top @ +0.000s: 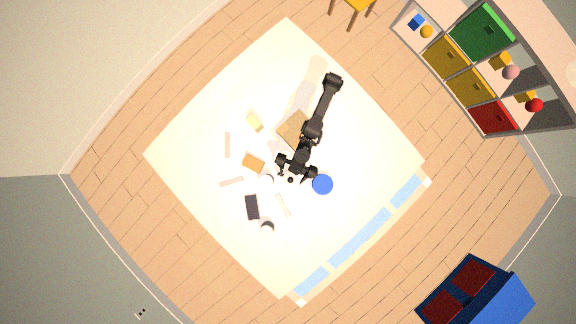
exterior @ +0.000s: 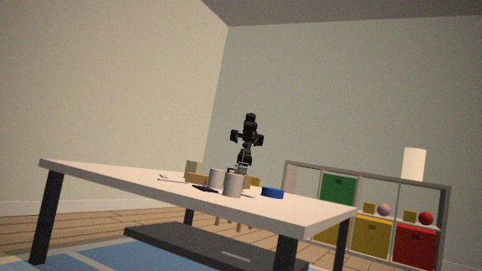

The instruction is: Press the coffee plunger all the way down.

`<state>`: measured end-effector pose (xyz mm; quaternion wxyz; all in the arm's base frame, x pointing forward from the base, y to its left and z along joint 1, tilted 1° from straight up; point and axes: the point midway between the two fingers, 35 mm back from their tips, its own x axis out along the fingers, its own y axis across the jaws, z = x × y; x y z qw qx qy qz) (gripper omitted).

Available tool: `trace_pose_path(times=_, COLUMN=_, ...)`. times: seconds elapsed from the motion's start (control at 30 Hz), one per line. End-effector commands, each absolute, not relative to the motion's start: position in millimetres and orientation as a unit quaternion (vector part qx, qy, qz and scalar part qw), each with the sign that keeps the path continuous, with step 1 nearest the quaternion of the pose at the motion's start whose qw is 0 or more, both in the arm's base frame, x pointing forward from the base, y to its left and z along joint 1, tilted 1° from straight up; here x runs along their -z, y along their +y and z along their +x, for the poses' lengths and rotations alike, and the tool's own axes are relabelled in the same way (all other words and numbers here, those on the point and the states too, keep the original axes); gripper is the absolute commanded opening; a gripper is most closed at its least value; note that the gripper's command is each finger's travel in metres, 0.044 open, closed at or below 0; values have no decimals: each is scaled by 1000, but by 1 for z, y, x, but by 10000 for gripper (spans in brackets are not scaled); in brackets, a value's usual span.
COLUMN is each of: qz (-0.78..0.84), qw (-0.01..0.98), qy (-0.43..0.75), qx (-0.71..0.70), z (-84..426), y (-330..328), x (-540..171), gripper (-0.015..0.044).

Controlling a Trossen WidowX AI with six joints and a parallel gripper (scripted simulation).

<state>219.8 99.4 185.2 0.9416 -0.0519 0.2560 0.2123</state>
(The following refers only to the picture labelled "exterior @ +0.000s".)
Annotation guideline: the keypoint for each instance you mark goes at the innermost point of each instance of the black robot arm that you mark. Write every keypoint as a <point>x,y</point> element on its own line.
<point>249,125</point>

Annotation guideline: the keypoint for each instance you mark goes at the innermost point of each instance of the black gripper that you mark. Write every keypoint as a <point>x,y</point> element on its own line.
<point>247,136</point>

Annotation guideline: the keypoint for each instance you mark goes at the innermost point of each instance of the cream cylinder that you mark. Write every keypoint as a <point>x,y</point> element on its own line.
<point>216,179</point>
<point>233,185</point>

